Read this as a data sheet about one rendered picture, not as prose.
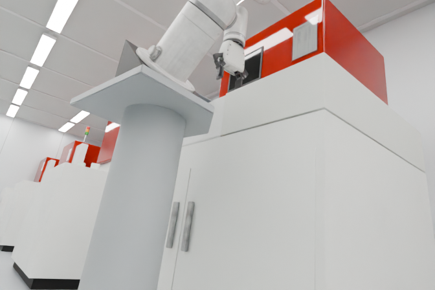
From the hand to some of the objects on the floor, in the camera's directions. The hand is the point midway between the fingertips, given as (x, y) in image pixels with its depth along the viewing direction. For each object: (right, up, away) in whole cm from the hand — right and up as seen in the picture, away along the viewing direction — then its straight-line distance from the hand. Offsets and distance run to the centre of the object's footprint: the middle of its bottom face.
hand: (229, 81), depth 105 cm
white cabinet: (+1, -107, -17) cm, 109 cm away
